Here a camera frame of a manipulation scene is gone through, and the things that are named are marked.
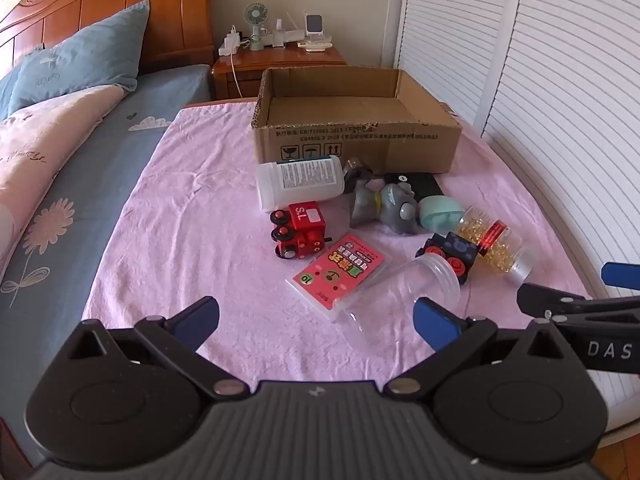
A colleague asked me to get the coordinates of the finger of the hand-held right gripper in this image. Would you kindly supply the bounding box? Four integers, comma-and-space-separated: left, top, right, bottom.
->
601, 261, 640, 292
516, 283, 601, 322

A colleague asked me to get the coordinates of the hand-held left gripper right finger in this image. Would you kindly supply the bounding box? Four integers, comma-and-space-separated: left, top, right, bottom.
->
382, 296, 568, 401

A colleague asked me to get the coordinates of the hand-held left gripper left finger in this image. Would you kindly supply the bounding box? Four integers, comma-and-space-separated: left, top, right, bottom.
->
67, 296, 251, 401

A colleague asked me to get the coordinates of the clear plastic jar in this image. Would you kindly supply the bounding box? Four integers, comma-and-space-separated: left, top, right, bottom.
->
327, 253, 462, 353

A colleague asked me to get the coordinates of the clear jar of gold beads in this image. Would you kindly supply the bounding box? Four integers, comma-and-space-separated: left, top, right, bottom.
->
457, 204, 542, 287

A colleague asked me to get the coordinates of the black toy train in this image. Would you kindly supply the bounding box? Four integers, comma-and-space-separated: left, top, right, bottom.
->
415, 231, 481, 286

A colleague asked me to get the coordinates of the mint green earbud case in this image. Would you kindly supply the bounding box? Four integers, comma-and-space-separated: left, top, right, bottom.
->
417, 195, 463, 233

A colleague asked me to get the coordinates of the pink card box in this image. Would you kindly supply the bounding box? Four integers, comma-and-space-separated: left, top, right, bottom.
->
285, 231, 387, 311

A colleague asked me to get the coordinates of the grey toy figure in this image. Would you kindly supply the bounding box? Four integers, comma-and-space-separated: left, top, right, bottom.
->
349, 175, 417, 237

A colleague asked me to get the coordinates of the black digital timer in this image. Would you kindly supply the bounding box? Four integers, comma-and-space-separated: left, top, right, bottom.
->
382, 172, 445, 200

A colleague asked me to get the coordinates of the red toy train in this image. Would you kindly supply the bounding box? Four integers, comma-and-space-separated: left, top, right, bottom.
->
270, 201, 333, 262

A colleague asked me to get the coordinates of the white plastic bottle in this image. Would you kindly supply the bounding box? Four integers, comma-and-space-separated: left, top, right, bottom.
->
256, 156, 347, 212

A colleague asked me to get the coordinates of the cardboard box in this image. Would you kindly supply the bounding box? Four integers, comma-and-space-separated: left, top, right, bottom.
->
251, 66, 463, 177

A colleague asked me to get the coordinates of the pink cloth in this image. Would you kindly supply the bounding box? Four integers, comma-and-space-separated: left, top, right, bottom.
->
82, 101, 601, 386

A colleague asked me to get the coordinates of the white louvred door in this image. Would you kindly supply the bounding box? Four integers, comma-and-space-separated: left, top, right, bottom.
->
480, 0, 640, 441
392, 0, 526, 136

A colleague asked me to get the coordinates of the blue floral bed sheet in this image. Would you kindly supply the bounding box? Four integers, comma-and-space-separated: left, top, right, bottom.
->
0, 64, 211, 466

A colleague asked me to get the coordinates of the pink floral pillow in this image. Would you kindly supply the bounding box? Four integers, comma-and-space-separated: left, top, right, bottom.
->
0, 85, 126, 281

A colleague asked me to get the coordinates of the wooden nightstand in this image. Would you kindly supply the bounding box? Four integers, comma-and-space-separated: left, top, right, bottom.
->
211, 47, 347, 101

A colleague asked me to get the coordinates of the white power strip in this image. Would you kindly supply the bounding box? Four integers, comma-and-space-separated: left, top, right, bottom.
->
220, 35, 251, 57

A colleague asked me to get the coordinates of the blue pillow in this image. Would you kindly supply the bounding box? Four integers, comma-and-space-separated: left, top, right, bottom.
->
9, 0, 151, 116
0, 42, 46, 121

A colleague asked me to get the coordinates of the small green fan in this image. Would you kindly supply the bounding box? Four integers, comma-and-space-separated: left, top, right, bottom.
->
243, 2, 269, 52

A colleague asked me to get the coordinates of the wooden headboard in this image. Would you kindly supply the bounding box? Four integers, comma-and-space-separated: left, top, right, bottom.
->
0, 0, 216, 76

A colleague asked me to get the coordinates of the white cable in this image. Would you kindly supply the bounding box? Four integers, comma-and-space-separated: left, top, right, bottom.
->
229, 52, 243, 100

